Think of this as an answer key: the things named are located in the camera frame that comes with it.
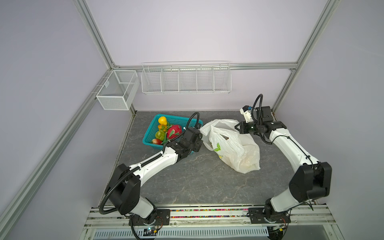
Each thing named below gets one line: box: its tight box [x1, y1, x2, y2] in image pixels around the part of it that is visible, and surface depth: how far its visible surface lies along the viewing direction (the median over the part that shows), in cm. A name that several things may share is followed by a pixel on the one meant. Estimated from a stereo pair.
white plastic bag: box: [200, 119, 261, 174], surface depth 82 cm
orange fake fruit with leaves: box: [158, 124, 168, 132], surface depth 104 cm
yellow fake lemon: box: [158, 116, 168, 125], surface depth 104 cm
